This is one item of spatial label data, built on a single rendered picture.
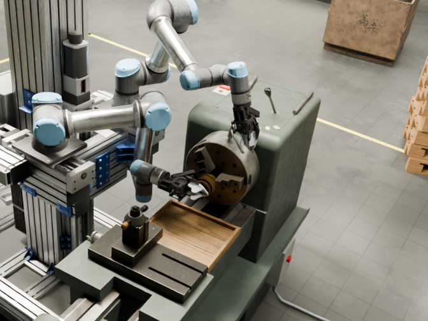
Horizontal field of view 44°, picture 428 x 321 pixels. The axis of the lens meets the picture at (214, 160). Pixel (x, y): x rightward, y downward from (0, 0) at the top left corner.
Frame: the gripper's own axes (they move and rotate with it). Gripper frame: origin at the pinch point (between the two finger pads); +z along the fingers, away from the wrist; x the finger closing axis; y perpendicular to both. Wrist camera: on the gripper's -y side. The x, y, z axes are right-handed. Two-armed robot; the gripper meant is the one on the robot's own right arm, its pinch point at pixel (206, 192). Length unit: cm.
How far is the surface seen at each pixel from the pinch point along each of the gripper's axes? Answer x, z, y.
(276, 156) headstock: 8.7, 17.3, -31.3
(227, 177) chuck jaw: 2.6, 3.6, -12.2
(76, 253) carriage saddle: -15, -31, 46
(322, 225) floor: -109, 25, -153
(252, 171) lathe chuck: 4.8, 11.4, -20.2
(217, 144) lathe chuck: 14.8, -4.5, -15.2
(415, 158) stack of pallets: -97, 66, -274
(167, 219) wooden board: -19.7, -15.7, 3.3
